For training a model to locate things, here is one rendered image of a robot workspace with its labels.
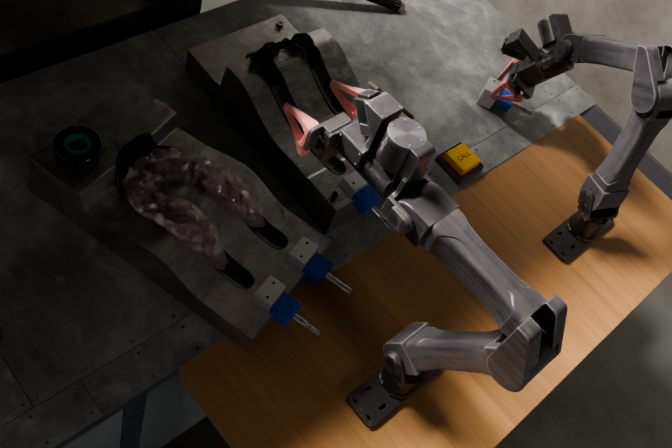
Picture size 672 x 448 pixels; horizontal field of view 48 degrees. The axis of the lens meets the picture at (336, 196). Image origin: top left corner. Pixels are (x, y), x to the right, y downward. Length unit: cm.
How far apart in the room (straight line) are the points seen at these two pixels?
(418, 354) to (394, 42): 93
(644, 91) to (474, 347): 64
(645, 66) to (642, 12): 146
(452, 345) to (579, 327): 51
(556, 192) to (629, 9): 131
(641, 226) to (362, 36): 80
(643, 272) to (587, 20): 149
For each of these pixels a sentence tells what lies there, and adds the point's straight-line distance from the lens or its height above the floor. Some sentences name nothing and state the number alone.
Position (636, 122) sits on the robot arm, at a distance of 159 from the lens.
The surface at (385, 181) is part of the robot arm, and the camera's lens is 110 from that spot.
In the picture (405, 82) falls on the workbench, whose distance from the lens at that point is 186.
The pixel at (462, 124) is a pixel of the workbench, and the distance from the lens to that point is 183.
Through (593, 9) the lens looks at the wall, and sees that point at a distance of 309.
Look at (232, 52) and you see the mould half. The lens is 170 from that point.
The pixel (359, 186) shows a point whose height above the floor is 92.
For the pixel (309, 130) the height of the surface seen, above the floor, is 123.
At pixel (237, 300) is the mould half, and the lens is 136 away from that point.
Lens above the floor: 206
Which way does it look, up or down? 52 degrees down
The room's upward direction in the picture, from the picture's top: 25 degrees clockwise
